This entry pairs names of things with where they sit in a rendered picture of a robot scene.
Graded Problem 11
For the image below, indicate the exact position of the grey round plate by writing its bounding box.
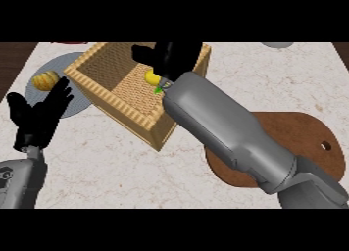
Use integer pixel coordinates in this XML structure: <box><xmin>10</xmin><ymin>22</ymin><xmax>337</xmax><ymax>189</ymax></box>
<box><xmin>25</xmin><ymin>51</ymin><xmax>94</xmax><ymax>119</ymax></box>

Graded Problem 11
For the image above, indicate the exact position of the tan wicker basket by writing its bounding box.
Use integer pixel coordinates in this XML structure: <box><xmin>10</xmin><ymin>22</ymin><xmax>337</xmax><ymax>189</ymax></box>
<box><xmin>62</xmin><ymin>41</ymin><xmax>212</xmax><ymax>152</ymax></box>

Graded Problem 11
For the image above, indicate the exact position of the brown wooden cutting board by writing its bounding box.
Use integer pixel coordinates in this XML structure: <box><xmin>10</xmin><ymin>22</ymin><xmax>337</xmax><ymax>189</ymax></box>
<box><xmin>204</xmin><ymin>111</ymin><xmax>347</xmax><ymax>189</ymax></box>

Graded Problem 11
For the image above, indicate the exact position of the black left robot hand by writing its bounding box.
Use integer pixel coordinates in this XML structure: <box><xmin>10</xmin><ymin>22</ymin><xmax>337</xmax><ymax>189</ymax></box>
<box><xmin>6</xmin><ymin>76</ymin><xmax>75</xmax><ymax>153</ymax></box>

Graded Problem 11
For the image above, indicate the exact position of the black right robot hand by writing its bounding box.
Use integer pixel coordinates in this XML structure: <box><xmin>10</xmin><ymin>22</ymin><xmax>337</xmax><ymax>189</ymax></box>
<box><xmin>130</xmin><ymin>41</ymin><xmax>204</xmax><ymax>84</ymax></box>

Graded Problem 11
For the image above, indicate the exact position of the pale grey round object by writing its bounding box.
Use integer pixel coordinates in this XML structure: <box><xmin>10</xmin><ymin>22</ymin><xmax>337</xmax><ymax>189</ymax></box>
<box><xmin>260</xmin><ymin>41</ymin><xmax>295</xmax><ymax>49</ymax></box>

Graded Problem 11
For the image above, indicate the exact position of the yellow lemon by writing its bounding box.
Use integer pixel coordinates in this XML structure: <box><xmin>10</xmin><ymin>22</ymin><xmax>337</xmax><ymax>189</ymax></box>
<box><xmin>143</xmin><ymin>69</ymin><xmax>164</xmax><ymax>87</ymax></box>

